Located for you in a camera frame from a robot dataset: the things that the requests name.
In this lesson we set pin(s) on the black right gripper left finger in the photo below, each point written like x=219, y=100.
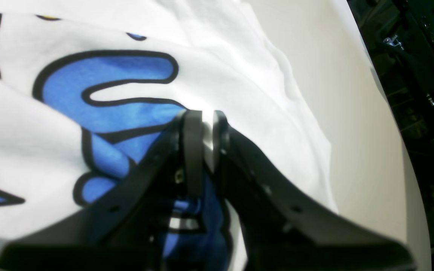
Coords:
x=117, y=232

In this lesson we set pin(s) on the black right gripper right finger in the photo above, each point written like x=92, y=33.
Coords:
x=284, y=229

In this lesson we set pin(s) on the white printed t-shirt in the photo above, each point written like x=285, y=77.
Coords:
x=86, y=86

